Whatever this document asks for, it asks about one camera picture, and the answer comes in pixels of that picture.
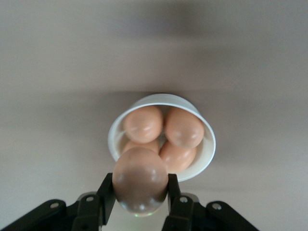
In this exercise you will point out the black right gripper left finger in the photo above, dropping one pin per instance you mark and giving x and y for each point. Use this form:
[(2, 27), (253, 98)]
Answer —
[(106, 199)]

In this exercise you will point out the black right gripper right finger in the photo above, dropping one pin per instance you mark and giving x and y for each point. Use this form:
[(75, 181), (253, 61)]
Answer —
[(178, 209)]

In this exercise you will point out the white round bowl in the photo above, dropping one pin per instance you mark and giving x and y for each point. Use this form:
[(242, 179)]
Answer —
[(168, 101)]

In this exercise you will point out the brown egg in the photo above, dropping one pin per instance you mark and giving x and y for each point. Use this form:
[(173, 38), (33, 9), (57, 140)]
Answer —
[(140, 178), (144, 124), (154, 145), (179, 158), (184, 127)]

